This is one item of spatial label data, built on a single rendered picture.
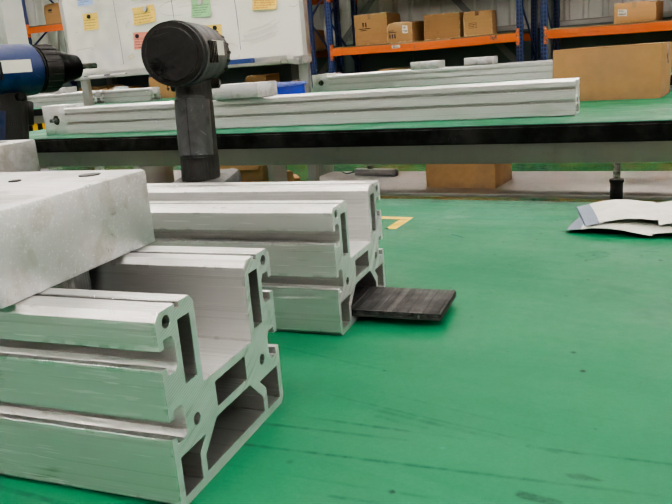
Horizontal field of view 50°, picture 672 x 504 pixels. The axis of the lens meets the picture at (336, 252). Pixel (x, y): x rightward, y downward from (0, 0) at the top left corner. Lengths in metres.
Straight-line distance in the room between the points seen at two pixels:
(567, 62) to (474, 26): 7.86
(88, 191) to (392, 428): 0.18
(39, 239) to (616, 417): 0.28
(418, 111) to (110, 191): 1.58
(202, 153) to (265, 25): 2.86
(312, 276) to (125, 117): 1.96
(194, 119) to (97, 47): 3.51
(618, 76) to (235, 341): 1.98
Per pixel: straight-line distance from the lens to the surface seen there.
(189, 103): 0.71
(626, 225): 0.70
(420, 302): 0.49
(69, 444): 0.34
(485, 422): 0.36
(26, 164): 0.69
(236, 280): 0.34
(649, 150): 1.78
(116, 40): 4.11
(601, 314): 0.50
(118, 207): 0.38
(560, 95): 1.83
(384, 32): 10.61
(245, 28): 3.62
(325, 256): 0.45
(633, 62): 2.25
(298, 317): 0.47
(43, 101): 5.53
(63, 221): 0.35
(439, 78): 3.99
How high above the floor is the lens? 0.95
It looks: 15 degrees down
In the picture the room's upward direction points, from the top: 4 degrees counter-clockwise
